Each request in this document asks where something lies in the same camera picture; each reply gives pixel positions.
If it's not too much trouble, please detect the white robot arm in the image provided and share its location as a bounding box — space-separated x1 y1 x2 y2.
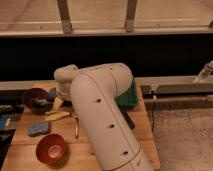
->
54 63 154 171

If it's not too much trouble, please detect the yellow banana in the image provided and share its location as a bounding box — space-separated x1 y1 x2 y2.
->
45 111 70 121

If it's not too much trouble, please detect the dark purple bowl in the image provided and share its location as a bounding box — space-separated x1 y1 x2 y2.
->
22 88 53 113

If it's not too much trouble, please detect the silver metal fork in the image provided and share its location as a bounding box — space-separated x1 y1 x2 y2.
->
74 115 80 139

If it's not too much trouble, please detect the blue sponge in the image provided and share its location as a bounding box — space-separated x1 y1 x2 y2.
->
28 121 50 137

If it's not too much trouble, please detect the orange red bowl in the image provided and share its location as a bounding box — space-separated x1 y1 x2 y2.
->
36 134 65 165

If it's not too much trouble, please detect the green plastic tray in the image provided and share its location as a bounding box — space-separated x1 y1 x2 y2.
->
115 81 138 109

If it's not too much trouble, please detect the black rectangular block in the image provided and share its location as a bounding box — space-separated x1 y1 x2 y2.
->
122 111 135 129

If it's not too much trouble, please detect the metal rail with bracket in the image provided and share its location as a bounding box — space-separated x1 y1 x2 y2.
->
136 60 213 98

